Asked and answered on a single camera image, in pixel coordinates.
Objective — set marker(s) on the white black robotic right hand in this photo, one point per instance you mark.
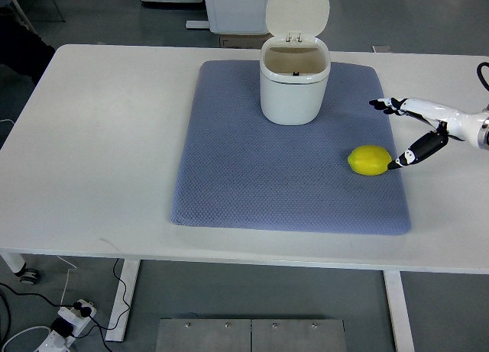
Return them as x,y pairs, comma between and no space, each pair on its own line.
430,113

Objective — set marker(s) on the yellow lemon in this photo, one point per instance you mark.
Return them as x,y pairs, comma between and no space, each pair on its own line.
369,160

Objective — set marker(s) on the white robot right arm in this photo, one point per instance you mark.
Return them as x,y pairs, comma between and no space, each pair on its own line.
476,129

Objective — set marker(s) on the white trash can open lid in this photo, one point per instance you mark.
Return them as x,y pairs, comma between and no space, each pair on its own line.
294,63

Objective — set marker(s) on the white right table leg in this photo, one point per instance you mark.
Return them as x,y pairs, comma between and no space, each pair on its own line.
399,317

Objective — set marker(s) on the blue textured mat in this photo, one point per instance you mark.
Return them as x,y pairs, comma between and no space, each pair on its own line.
239,170

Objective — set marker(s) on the cardboard box behind table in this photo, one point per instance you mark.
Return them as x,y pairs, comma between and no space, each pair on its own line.
236,41

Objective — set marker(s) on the white cabinet in background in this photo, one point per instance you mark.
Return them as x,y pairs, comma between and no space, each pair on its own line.
241,17

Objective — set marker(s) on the black clothed person at left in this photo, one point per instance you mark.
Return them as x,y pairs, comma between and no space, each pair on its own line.
23,51

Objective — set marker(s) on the white power strip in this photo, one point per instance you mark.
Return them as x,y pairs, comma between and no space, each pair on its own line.
68,326

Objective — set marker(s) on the white caster wheel leg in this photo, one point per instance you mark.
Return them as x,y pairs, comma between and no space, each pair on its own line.
18,266

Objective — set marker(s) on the grey metal base plate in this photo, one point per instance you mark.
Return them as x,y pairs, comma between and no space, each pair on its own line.
240,334

